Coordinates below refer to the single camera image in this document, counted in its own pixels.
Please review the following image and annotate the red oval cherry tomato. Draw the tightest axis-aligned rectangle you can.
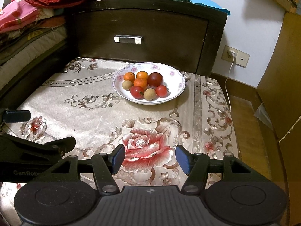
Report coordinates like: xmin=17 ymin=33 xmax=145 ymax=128
xmin=130 ymin=86 xmax=144 ymax=99

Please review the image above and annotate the round red cherry tomato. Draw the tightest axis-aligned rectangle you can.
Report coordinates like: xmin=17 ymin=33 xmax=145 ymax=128
xmin=155 ymin=85 xmax=169 ymax=98

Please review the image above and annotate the beige longan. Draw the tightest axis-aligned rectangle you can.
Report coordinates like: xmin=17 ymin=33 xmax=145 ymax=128
xmin=143 ymin=88 xmax=157 ymax=101
xmin=122 ymin=80 xmax=133 ymax=91

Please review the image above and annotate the large orange tangerine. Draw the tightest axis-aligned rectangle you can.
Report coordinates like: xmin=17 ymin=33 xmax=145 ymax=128
xmin=133 ymin=78 xmax=148 ymax=90

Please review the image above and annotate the small orange kumquat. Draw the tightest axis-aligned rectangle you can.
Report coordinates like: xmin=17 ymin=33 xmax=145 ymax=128
xmin=136 ymin=71 xmax=148 ymax=80
xmin=123 ymin=72 xmax=136 ymax=83

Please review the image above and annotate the large dark red tomato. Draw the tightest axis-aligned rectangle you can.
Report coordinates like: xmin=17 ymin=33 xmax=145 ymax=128
xmin=147 ymin=72 xmax=164 ymax=89

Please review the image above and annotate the clear plastic bag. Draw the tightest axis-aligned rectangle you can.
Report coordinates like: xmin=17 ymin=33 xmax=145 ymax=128
xmin=254 ymin=103 xmax=274 ymax=131

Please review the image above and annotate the mattress stack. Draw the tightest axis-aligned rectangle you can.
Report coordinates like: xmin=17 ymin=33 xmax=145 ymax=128
xmin=1 ymin=9 xmax=66 ymax=89

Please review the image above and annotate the white floral porcelain plate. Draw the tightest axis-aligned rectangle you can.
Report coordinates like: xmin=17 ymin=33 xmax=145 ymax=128
xmin=112 ymin=62 xmax=186 ymax=105

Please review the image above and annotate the pink floral bedding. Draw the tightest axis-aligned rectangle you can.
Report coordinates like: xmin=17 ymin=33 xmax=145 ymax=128
xmin=1 ymin=0 xmax=39 ymax=33

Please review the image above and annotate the wooden wardrobe door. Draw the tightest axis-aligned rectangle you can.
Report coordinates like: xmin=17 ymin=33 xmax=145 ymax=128
xmin=257 ymin=0 xmax=300 ymax=225

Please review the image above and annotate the dark wooden drawer cabinet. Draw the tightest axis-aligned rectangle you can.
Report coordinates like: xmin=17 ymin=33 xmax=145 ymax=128
xmin=64 ymin=0 xmax=228 ymax=76

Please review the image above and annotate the blue cloth on cabinet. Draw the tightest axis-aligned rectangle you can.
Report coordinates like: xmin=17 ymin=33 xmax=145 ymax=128
xmin=190 ymin=0 xmax=231 ymax=15

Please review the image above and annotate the wall power socket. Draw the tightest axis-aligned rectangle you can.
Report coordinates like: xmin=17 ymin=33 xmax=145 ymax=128
xmin=221 ymin=45 xmax=250 ymax=68

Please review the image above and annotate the silver drawer handle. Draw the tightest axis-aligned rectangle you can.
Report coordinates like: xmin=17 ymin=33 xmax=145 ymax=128
xmin=114 ymin=35 xmax=143 ymax=44

